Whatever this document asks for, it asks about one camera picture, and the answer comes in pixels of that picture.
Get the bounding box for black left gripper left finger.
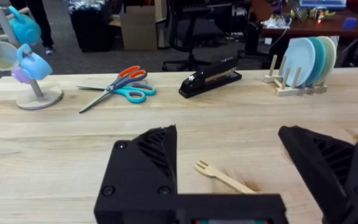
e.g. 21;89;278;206
93;124;178;224

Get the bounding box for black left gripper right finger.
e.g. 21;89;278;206
278;125;358;224

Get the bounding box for light blue plate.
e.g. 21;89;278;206
282;37;316;88

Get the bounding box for teal plate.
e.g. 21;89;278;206
304;36;326;86

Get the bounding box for pale green plate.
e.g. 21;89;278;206
314;35;337;85

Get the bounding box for wooden fork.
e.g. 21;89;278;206
194;160;257;195

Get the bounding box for wooden peg rack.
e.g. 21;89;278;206
263;54;328;97

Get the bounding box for black stapler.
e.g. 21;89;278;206
178;56;242;99

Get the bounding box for white cup stand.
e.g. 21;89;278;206
0;5;64;111

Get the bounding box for dark wooden table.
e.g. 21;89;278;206
261;8;358;39

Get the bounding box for blue block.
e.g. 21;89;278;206
342;17;358;30

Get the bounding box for cardboard box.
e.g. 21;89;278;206
119;5;158;52

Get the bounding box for light blue cup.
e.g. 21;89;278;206
16;43;53;81

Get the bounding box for black office chair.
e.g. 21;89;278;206
162;0;251;72

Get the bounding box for lilac cup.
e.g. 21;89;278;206
10;66;32;85

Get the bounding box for black bin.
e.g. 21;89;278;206
68;0;116;53

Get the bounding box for cream cup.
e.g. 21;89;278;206
0;30;20;72

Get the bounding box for person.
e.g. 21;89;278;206
9;0;55;55

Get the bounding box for teal cup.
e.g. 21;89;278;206
7;5;42;45

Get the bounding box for teal handled scissors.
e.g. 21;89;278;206
76;82;157;105

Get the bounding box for orange handled scissors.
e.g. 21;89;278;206
78;65;148;114

